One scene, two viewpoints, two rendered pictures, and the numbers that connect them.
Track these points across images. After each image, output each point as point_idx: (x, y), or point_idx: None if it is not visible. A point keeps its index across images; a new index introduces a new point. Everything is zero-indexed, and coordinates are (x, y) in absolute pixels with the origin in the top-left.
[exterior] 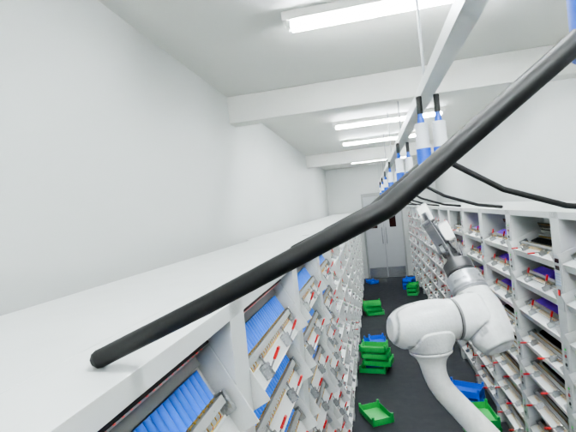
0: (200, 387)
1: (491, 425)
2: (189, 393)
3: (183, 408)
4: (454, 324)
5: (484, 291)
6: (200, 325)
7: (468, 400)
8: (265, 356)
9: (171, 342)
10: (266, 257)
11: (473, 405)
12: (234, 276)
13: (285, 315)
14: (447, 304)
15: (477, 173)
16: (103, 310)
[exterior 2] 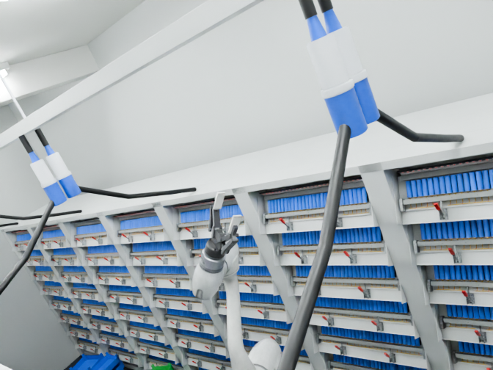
0: (238, 210)
1: (227, 326)
2: (233, 209)
3: (228, 211)
4: None
5: (197, 264)
6: (211, 191)
7: (227, 306)
8: (298, 219)
9: (200, 193)
10: (406, 144)
11: (227, 310)
12: (304, 166)
13: (354, 207)
14: None
15: (329, 183)
16: (263, 163)
